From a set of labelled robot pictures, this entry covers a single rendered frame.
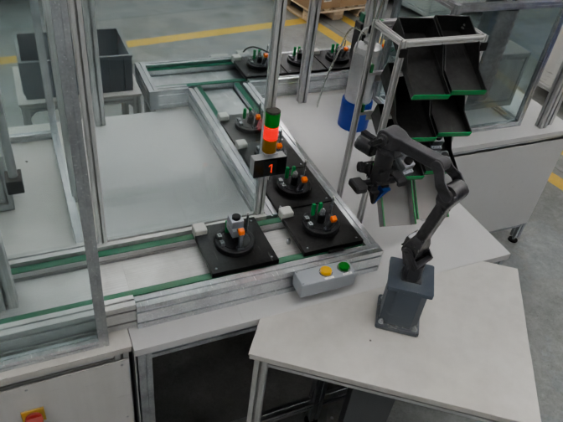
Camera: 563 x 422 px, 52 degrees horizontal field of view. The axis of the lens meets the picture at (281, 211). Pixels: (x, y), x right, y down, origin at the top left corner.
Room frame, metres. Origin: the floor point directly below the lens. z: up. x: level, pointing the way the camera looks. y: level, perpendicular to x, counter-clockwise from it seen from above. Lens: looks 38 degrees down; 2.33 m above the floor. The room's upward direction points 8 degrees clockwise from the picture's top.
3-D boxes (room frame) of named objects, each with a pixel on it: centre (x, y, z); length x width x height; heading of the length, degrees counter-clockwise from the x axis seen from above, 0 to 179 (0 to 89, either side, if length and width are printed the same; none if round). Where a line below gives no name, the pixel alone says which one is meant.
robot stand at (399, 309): (1.36, -0.44, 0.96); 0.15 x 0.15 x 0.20; 82
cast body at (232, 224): (1.50, 0.15, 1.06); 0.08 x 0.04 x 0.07; 29
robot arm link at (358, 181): (1.50, -0.29, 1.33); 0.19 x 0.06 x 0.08; 118
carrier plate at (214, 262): (1.49, 0.15, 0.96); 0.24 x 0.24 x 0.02; 28
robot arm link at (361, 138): (1.53, -0.26, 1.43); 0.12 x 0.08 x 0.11; 47
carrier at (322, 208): (1.66, -0.15, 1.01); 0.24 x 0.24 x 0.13; 28
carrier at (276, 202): (1.87, -0.03, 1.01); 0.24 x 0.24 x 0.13; 28
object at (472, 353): (1.41, -0.45, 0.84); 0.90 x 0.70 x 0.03; 82
